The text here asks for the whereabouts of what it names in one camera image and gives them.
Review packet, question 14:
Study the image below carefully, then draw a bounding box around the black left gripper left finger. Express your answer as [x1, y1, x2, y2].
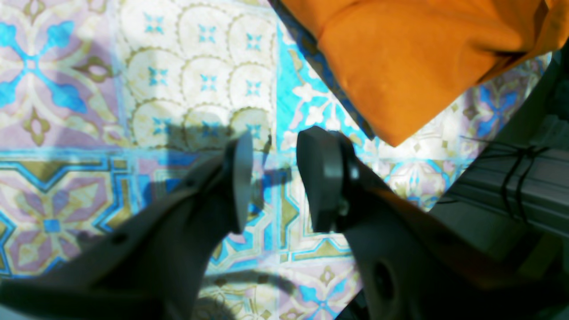
[1, 133, 253, 320]

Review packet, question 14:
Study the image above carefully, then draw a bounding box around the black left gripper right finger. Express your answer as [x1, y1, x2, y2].
[297, 126, 568, 320]

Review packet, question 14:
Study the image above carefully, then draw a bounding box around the orange T-shirt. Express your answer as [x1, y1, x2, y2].
[283, 0, 569, 147]

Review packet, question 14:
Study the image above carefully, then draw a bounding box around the patterned blue tablecloth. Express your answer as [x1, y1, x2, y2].
[1, 0, 551, 320]

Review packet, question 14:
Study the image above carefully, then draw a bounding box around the aluminium table frame rail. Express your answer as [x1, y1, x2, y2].
[430, 45, 569, 277]

